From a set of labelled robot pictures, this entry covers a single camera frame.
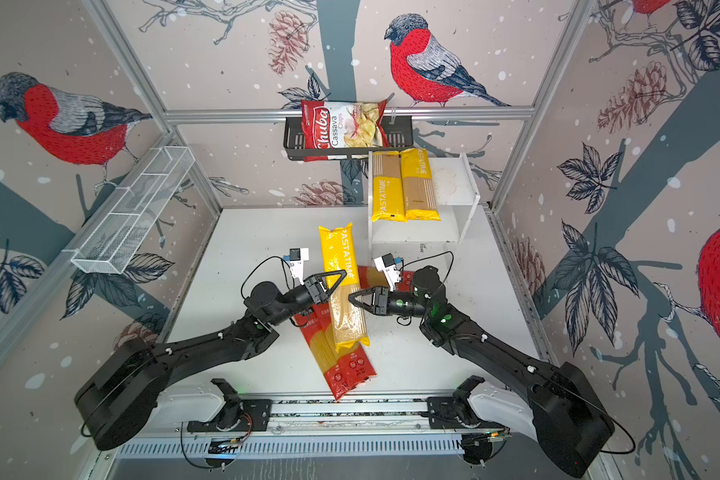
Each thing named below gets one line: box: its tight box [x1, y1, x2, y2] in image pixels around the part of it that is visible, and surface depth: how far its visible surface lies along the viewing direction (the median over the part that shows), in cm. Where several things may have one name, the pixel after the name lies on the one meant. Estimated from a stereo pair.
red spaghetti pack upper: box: [313, 302, 376, 389], surface depth 80 cm
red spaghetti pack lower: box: [294, 306, 349, 401], surface depth 83 cm
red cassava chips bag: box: [301, 99, 389, 162], surface depth 89 cm
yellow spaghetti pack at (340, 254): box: [319, 223, 370, 353], surface depth 73 cm
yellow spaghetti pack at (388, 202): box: [371, 150, 408, 223], surface depth 78 cm
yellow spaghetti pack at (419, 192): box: [400, 148, 441, 222], surface depth 79 cm
